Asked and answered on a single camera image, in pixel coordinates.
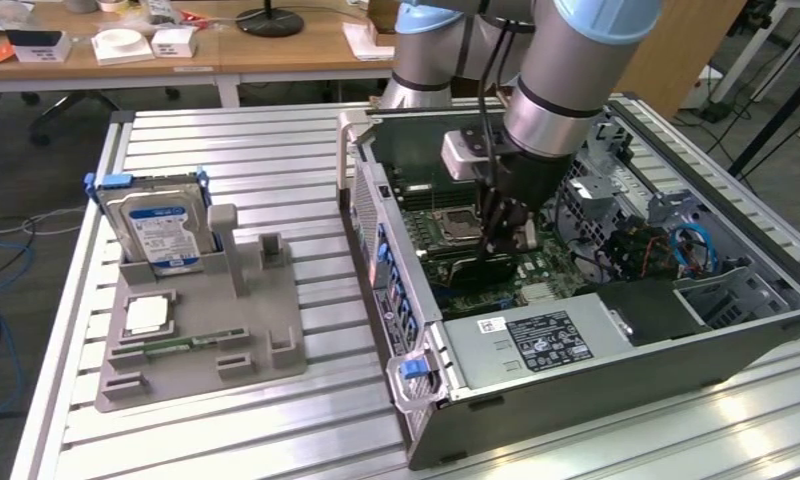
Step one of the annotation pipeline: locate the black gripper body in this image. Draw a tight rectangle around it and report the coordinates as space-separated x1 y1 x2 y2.
483 147 575 211

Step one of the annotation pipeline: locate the graphics card with black fan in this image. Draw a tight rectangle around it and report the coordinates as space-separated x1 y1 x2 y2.
432 249 519 294

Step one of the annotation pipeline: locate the CPU socket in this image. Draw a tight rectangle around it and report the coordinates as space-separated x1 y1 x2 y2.
436 205 488 246

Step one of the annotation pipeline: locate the green motherboard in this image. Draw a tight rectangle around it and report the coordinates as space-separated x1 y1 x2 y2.
390 167 599 321

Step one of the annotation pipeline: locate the black plastic shroud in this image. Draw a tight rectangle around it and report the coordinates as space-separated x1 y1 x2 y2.
599 277 713 346

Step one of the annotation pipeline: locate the grey power supply unit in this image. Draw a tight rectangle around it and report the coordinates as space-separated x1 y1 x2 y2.
443 292 635 391

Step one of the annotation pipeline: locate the wooden cabinet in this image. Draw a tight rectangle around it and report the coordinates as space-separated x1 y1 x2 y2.
603 0 750 122

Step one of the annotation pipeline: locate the black slanted pole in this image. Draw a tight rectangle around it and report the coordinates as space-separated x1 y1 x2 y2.
726 0 800 179

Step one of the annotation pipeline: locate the open black PC case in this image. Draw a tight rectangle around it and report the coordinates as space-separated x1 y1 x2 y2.
336 92 800 471

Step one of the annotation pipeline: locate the metal disk bay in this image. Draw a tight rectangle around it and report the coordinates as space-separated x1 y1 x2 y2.
673 267 800 331

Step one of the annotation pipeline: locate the white paper stack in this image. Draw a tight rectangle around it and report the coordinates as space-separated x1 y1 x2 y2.
343 22 399 62

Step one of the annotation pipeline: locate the brown cardboard box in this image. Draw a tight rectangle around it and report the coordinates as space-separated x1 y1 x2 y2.
367 0 402 35

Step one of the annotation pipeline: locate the grey parts rack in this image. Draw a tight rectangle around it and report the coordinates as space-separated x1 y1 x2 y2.
95 202 314 414

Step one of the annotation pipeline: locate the black lamp base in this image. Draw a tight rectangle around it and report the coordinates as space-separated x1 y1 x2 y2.
235 0 307 39

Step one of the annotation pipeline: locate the hard disk in blue caddy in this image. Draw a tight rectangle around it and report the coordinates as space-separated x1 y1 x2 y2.
83 166 216 277

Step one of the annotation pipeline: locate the green RAM stick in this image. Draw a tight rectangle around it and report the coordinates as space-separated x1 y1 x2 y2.
144 333 228 355

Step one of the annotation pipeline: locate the silver CPU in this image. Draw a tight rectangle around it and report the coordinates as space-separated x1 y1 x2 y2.
124 298 172 334

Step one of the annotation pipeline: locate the plain white box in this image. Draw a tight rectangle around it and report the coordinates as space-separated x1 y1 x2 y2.
150 27 199 59

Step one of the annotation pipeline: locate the white box with round hole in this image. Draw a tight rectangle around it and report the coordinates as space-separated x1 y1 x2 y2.
91 28 156 67

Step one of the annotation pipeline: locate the black office chair base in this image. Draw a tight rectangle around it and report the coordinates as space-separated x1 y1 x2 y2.
25 92 122 146

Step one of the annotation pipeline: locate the wooden desk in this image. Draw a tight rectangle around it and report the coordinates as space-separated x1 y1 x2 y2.
0 0 583 109

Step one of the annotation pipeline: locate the white box with black top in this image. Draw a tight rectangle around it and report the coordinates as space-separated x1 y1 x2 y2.
4 29 75 64

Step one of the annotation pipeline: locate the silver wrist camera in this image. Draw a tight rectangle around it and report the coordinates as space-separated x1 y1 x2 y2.
442 128 509 182

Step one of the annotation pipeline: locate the robot cable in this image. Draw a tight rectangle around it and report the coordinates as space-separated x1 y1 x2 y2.
475 0 517 181

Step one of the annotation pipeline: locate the blue wire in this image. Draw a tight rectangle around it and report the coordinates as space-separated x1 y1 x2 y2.
669 223 721 275

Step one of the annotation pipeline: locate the white floor cable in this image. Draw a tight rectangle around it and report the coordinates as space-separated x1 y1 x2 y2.
0 207 86 236

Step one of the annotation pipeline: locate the blue floor cable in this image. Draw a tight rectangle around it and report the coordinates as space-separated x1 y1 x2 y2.
0 219 36 431

